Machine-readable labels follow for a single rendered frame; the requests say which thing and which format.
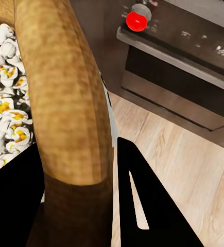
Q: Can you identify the popcorn bag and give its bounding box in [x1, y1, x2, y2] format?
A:
[0, 0, 119, 247]

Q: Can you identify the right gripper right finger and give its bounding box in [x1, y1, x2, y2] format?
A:
[117, 137, 204, 247]

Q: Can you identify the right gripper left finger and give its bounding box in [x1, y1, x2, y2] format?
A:
[0, 142, 45, 247]

